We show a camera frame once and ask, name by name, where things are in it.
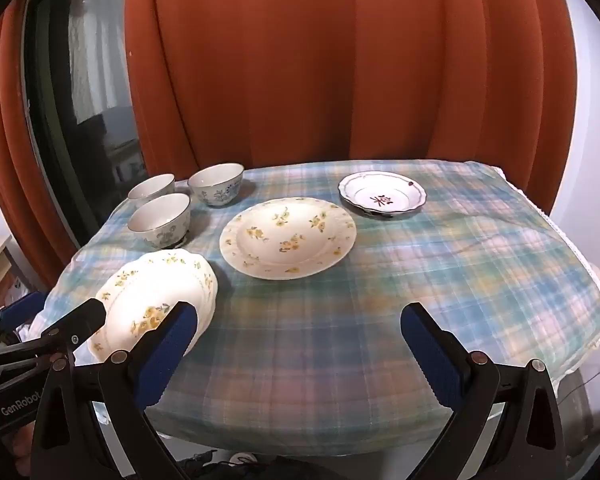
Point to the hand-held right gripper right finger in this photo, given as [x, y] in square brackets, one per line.
[430, 355]

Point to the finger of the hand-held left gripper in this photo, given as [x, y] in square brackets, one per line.
[22, 310]
[80, 320]

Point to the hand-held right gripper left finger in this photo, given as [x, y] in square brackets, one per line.
[170, 345]

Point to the scalloped yellow floral plate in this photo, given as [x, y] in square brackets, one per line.
[140, 295]

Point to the blue floral bowl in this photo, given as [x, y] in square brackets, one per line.
[150, 187]
[215, 185]
[160, 220]

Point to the large yellow floral plate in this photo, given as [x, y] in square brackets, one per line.
[287, 240]

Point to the red floral plate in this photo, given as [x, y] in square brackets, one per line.
[380, 192]

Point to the person's left hand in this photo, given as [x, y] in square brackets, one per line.
[25, 452]

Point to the plaid tablecloth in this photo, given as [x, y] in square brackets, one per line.
[330, 335]

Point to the orange curtain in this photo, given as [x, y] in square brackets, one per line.
[330, 60]
[15, 160]

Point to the dark glass window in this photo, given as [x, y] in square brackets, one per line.
[55, 110]

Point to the white lace curtain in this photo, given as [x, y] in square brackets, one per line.
[100, 35]

